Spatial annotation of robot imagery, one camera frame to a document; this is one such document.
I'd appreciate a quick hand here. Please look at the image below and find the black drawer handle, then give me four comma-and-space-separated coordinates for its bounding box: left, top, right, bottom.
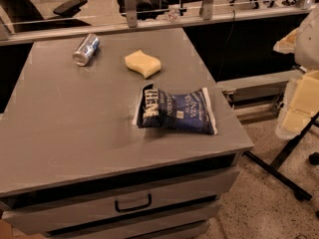
115, 193, 153, 213

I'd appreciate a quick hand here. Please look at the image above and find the blue chip bag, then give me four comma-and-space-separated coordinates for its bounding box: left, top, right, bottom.
133, 84, 217, 135

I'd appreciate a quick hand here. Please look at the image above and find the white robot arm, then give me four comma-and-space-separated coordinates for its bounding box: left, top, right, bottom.
273, 7, 319, 139

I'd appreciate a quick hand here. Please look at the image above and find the silver blue redbull can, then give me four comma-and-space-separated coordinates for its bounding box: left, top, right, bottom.
73, 34, 100, 66

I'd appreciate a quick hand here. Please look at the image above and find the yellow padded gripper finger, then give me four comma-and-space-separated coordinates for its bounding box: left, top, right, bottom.
273, 29, 298, 54
275, 71, 319, 139

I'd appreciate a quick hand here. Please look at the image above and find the yellow sponge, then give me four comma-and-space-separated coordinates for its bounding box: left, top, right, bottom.
125, 50, 161, 79

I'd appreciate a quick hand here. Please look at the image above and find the black office chair left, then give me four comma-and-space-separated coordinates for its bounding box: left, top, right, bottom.
0, 0, 89, 33

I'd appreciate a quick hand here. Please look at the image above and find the grey drawer cabinet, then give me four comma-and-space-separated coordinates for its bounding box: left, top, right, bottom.
0, 29, 252, 239

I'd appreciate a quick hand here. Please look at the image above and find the grey metal rail frame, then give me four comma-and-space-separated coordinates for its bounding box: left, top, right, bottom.
0, 0, 319, 47

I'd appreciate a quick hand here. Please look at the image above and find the grey low bench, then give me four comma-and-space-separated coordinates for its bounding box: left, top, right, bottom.
217, 70, 302, 103

